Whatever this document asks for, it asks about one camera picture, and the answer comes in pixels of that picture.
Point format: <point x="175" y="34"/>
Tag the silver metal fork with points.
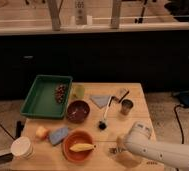
<point x="116" y="150"/>

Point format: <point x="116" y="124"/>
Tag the blue black device on floor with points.
<point x="183" y="98"/>

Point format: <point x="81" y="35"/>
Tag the blue sponge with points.
<point x="58" y="135"/>

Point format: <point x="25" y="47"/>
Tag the green translucent cup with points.
<point x="79" y="91"/>

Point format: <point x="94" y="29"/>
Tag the white paper cup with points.
<point x="22" y="147"/>

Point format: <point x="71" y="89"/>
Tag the yellow corn cob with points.
<point x="82" y="147"/>

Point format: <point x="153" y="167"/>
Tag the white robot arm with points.
<point x="138" y="141"/>

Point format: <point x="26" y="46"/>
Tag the grey blue cloth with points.
<point x="100" y="100"/>

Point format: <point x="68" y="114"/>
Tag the green plastic tray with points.
<point x="41" y="99"/>

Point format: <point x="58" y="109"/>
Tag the metal cup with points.
<point x="126" y="106"/>

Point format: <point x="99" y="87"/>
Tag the black object beside table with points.
<point x="19" y="129"/>

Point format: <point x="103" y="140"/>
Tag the black marker pen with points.
<point x="123" y="96"/>

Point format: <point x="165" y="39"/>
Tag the purple bowl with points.
<point x="77" y="111"/>

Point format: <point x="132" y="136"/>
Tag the bunch of dark grapes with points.
<point x="60" y="93"/>

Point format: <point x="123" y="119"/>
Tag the orange bowl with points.
<point x="75" y="137"/>

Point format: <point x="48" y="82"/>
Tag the small apple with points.
<point x="42" y="132"/>

